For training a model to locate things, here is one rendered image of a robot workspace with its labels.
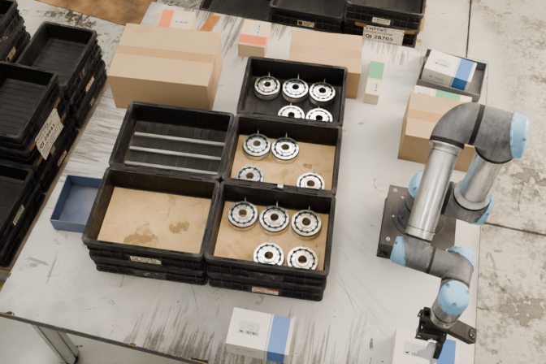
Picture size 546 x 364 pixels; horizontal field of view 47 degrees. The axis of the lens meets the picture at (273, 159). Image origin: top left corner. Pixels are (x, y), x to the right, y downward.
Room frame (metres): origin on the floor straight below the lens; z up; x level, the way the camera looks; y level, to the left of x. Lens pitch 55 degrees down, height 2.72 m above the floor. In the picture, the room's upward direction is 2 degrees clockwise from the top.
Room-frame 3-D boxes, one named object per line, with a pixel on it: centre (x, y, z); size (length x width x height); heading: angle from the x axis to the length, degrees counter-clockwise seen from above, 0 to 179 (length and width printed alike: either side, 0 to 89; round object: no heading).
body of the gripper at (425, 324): (0.65, -0.47, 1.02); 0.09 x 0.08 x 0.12; 78
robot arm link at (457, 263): (0.75, -0.50, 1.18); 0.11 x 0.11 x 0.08; 71
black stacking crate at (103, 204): (1.05, 0.39, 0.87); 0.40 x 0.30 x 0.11; 84
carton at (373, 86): (1.86, -0.43, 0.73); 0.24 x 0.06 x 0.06; 169
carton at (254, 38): (2.06, 0.10, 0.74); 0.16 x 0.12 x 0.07; 172
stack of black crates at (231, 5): (2.77, 0.22, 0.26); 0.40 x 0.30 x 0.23; 79
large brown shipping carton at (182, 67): (1.79, 0.45, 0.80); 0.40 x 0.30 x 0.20; 85
